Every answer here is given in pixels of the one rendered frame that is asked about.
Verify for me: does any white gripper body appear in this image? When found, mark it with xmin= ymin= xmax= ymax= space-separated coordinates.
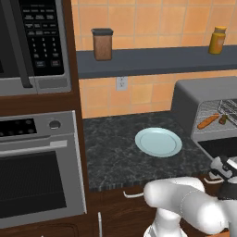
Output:
xmin=210 ymin=156 xmax=237 ymax=181

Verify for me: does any toaster oven door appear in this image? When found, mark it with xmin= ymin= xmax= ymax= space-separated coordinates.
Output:
xmin=196 ymin=136 xmax=237 ymax=162

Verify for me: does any brown kebab skewer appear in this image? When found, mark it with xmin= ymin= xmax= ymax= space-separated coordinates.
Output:
xmin=218 ymin=113 xmax=229 ymax=126

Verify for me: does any orange baguette bread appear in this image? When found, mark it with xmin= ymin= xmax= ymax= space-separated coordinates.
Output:
xmin=196 ymin=113 xmax=220 ymax=131

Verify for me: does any grey toaster oven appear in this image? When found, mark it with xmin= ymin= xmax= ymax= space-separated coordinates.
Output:
xmin=170 ymin=76 xmax=237 ymax=161

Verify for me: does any brown wooden cupboard door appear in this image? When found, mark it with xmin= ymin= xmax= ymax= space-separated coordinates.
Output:
xmin=92 ymin=209 xmax=156 ymax=237

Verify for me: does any silver oven door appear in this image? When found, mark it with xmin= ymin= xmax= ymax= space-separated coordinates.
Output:
xmin=0 ymin=132 xmax=88 ymax=231

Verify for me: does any silver built-in oven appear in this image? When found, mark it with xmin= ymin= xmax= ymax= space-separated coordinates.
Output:
xmin=0 ymin=110 xmax=88 ymax=231

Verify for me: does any round silver oven knob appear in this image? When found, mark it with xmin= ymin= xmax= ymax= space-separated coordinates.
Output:
xmin=48 ymin=119 xmax=62 ymax=131

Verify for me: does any silver microwave oven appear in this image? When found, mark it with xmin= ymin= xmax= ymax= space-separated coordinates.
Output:
xmin=0 ymin=0 xmax=72 ymax=97

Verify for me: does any pale blue plate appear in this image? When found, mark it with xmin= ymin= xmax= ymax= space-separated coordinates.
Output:
xmin=133 ymin=127 xmax=183 ymax=158

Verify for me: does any brown wooden drawer front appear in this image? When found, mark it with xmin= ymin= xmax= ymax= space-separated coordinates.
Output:
xmin=88 ymin=184 xmax=149 ymax=214

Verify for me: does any yellow bottle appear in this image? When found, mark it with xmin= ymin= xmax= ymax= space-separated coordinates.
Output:
xmin=207 ymin=26 xmax=228 ymax=56

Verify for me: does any brown wooden tall cabinet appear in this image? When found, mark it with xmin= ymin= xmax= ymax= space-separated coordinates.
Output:
xmin=0 ymin=0 xmax=91 ymax=237

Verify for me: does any brown jar with dark lid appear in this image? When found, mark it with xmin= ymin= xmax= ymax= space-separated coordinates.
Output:
xmin=91 ymin=28 xmax=115 ymax=62

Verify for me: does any white drawer handle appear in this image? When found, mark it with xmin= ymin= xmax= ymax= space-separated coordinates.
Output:
xmin=122 ymin=190 xmax=145 ymax=199
xmin=203 ymin=176 xmax=224 ymax=185

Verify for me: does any toaster oven wire rack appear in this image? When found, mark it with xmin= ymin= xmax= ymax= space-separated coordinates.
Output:
xmin=216 ymin=98 xmax=237 ymax=126

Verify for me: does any dark grey wall shelf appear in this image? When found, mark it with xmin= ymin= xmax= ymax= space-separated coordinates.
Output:
xmin=76 ymin=44 xmax=237 ymax=80

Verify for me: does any white wall outlet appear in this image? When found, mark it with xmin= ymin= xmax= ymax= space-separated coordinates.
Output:
xmin=115 ymin=76 xmax=129 ymax=92

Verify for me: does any white cupboard door handle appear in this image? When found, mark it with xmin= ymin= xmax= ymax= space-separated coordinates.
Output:
xmin=97 ymin=211 xmax=103 ymax=237

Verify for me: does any silver oven door handle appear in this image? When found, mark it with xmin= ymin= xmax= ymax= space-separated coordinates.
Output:
xmin=0 ymin=140 xmax=69 ymax=158

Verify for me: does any dark microwave door handle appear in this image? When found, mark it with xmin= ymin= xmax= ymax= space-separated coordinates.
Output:
xmin=8 ymin=0 xmax=34 ymax=89

